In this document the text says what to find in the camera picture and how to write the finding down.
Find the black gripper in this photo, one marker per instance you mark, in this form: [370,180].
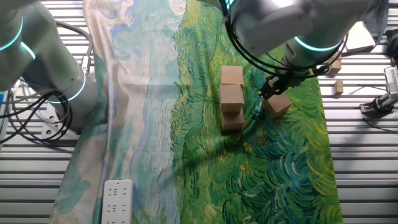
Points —
[292,81]

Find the wooden cube block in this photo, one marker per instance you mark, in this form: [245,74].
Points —
[232,75]
[231,98]
[233,122]
[278,105]

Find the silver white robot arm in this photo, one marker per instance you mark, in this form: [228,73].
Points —
[46,62]

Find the small wooden block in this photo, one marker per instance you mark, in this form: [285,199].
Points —
[336,67]
[339,87]

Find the green blue painted cloth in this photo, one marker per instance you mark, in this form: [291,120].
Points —
[248,171]

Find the white kitchen scale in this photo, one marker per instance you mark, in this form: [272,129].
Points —
[360,39]

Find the dark grey cloth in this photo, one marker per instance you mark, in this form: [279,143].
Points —
[377,18]

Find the black round object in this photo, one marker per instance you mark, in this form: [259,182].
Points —
[393,43]

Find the white power strip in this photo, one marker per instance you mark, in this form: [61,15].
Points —
[117,202]

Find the metal base mounting plate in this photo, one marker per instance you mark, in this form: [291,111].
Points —
[49,129]

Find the grey camera mount arm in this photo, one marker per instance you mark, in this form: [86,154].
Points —
[381,102]

